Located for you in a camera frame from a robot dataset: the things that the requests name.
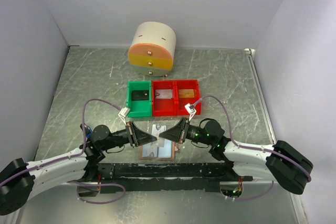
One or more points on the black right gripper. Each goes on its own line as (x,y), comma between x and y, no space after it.
(175,132)

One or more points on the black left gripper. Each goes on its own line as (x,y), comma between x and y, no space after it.
(138,137)

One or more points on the tan leather card holder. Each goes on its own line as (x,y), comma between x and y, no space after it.
(158,151)

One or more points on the silver card with crest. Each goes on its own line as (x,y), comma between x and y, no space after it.
(156,130)

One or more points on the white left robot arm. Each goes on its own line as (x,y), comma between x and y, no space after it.
(21,181)

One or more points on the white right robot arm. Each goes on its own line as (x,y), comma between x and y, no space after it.
(279,162)

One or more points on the silver crest card in holder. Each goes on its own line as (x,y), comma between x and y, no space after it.
(150,152)

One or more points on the gold credit card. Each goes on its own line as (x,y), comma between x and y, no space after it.
(186,93)

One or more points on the silver purple credit card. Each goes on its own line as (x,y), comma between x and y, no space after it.
(163,94)

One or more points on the black credit card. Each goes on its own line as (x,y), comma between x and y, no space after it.
(139,95)

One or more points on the middle red plastic bin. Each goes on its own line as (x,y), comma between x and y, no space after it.
(163,107)

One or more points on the red plastic bin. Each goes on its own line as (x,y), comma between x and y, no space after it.
(181,102)
(163,107)

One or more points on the green plastic bin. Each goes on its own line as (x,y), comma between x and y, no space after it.
(139,109)

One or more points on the right red plastic bin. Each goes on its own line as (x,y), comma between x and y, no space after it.
(181,102)

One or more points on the blue black lighter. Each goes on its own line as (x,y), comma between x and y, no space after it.
(88,130)

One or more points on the round cream drawer cabinet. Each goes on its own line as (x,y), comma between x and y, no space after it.
(152,50)

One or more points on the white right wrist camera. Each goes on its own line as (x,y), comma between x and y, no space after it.
(191,110)

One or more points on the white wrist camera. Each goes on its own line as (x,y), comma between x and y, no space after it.
(191,110)
(123,113)

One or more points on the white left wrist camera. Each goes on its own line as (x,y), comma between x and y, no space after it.
(123,113)

